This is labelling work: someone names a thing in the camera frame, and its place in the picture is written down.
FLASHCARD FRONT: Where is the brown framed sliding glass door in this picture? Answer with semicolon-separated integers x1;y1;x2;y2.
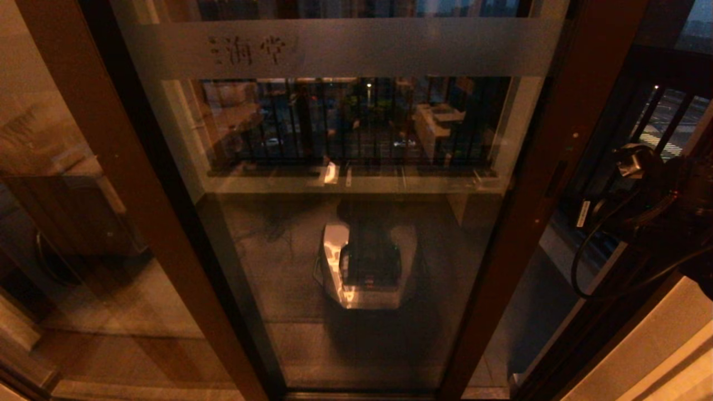
0;0;649;401

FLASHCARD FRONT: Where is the dark brown door jamb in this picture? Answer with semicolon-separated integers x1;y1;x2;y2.
518;234;713;401

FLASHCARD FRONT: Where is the black balcony railing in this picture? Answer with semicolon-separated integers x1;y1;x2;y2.
203;78;713;168

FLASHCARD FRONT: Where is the brown framed fixed glass panel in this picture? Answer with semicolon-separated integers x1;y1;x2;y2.
0;0;285;401

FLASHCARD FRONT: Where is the black cable with white label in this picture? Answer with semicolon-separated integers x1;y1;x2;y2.
569;189;713;302

